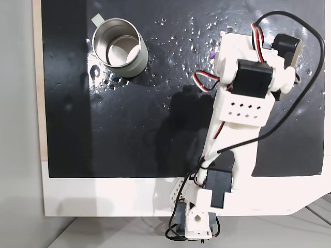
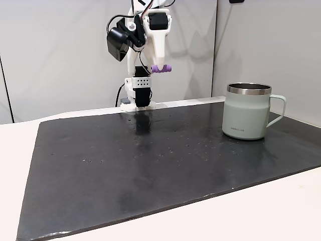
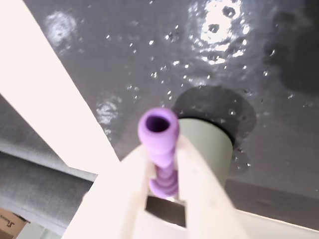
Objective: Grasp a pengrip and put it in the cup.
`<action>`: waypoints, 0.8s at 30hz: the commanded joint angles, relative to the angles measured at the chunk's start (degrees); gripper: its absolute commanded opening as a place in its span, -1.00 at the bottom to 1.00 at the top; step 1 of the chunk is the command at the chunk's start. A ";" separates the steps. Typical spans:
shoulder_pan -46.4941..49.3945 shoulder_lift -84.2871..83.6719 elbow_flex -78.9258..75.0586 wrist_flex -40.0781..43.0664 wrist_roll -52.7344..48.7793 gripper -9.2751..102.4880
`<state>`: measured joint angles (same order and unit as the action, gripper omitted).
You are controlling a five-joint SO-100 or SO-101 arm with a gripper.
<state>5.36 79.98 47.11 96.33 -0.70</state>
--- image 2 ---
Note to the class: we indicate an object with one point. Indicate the purple ribbed pen grip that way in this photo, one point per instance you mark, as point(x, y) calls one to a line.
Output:
point(167, 68)

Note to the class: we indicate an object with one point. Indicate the grey plug block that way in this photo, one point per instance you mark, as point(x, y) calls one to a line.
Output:
point(125, 101)

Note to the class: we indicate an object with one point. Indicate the pale green steel-rimmed mug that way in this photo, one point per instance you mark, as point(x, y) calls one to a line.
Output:
point(240, 118)

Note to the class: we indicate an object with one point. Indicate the black rubber mat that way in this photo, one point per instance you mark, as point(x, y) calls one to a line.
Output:
point(125, 175)

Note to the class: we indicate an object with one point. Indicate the black camera box with mount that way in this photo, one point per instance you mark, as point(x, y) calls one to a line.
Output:
point(116, 42)

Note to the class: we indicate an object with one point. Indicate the black wall fixture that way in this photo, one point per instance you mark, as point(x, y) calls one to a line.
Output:
point(237, 1)

